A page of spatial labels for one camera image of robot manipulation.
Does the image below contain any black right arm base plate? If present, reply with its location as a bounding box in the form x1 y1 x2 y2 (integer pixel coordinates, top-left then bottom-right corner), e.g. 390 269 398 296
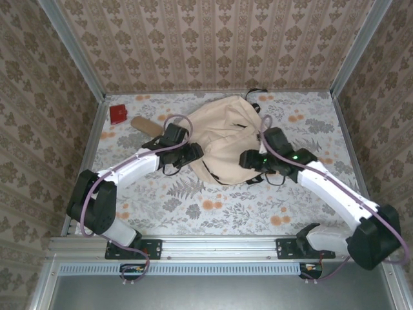
276 238 336 260

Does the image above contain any grey slotted cable duct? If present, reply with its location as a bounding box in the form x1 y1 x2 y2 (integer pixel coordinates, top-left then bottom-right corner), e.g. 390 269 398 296
59 262 301 276

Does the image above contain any long aluminium frame rail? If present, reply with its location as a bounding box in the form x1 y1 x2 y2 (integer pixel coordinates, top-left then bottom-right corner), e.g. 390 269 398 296
48 235 396 259

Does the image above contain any floral patterned tablecloth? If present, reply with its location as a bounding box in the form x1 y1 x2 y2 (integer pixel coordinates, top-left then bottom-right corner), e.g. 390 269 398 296
74 92 375 236

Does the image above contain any aluminium side rail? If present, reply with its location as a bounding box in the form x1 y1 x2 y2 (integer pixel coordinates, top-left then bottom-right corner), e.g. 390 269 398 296
330 92 383 236
61 95 110 238

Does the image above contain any grey metal panel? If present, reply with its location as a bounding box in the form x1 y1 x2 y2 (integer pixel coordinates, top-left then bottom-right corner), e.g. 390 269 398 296
30 258 413 310

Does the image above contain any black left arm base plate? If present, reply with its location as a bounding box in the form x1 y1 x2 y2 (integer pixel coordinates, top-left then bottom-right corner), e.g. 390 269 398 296
105 238 163 260

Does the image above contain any beige canvas backpack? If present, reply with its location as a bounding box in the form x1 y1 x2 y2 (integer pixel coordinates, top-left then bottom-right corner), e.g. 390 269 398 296
186 87 268 187

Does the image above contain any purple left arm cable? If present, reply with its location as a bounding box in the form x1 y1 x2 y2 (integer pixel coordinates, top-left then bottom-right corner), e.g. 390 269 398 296
79 114 194 285

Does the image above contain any aluminium corner post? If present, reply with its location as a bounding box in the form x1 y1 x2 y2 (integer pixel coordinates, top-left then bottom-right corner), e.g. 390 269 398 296
37 0 107 101
329 0 395 99

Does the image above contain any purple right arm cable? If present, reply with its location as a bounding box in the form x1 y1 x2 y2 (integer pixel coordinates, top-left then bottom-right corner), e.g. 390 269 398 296
259 114 410 285

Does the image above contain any brown oval pencil case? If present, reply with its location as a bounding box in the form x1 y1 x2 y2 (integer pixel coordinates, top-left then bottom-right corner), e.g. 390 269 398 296
130 116 164 138

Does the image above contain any red wallet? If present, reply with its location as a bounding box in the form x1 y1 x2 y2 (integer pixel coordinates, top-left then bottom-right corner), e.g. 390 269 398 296
109 105 128 125

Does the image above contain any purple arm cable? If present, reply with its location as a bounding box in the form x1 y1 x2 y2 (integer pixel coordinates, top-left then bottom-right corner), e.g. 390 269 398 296
259 114 410 285
79 114 194 285

